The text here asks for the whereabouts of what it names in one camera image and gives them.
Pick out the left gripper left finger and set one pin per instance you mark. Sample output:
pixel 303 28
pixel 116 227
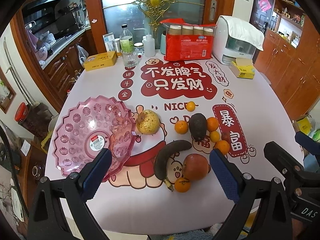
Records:
pixel 47 219

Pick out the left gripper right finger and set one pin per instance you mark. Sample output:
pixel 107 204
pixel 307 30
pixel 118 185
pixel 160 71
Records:
pixel 273 219

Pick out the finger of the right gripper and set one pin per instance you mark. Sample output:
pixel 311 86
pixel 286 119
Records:
pixel 307 143
pixel 286 164

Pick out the orange tangerine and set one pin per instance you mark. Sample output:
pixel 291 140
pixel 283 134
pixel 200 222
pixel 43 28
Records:
pixel 223 146
pixel 182 185
pixel 181 127
pixel 212 124

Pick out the small yellow tangerine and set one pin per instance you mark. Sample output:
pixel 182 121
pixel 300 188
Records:
pixel 190 106
pixel 214 136

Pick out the red apple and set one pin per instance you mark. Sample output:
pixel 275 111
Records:
pixel 195 167

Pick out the dark green avocado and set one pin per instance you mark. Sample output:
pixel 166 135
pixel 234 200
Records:
pixel 198 126

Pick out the overripe brown banana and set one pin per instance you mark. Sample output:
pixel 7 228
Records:
pixel 161 159

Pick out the yellow speckled pear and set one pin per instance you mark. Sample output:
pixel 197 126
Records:
pixel 148 122

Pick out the small red lychee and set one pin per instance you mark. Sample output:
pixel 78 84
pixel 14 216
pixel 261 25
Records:
pixel 225 136

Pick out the pink plastic fruit bowl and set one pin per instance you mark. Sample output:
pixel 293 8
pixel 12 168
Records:
pixel 89 127

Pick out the red lid glass jar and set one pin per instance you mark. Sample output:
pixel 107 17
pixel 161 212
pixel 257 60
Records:
pixel 34 118

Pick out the yellow tissue pack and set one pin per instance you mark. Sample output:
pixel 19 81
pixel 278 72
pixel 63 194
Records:
pixel 242 68

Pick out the white countertop appliance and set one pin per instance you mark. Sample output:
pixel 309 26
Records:
pixel 235 38

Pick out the yellow tin box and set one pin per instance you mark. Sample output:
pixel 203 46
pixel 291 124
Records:
pixel 99 61

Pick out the red snack package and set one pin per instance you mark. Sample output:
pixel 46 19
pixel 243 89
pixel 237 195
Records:
pixel 186 41

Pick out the clear drinking glass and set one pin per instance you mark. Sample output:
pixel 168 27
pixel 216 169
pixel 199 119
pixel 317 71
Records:
pixel 130 58

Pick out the teal cup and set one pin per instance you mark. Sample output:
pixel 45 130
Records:
pixel 163 43

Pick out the small metal tin can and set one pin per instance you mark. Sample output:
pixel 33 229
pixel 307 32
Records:
pixel 117 47

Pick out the white blue card box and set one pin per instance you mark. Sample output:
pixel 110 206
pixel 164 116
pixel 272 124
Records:
pixel 108 41

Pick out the small glass jar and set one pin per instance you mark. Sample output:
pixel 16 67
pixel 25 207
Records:
pixel 139 48

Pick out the clear green-label bottle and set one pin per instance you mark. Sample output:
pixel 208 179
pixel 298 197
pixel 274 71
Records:
pixel 126 39

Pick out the white plastic squeeze bottle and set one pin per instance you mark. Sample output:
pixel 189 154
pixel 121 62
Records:
pixel 149 46

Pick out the gold door ornament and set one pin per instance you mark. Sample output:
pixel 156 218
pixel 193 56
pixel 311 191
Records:
pixel 154 10

